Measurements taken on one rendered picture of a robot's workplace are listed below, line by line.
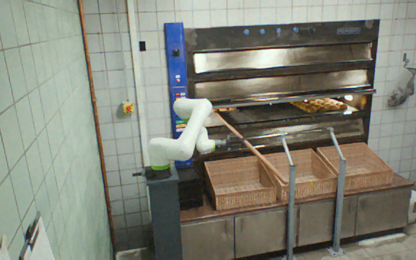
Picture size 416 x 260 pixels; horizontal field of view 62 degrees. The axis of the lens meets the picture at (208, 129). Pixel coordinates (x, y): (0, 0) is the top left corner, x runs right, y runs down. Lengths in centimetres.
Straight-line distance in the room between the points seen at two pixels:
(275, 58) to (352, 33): 82
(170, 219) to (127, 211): 121
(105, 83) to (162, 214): 132
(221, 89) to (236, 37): 49
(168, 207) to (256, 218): 108
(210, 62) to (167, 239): 159
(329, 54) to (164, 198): 219
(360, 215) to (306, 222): 56
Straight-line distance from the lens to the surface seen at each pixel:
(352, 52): 379
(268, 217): 323
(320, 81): 365
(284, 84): 347
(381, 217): 389
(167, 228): 241
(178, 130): 323
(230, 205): 311
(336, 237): 362
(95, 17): 310
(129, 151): 328
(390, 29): 402
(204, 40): 319
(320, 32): 360
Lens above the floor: 215
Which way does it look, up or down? 17 degrees down
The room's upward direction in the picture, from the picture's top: 2 degrees counter-clockwise
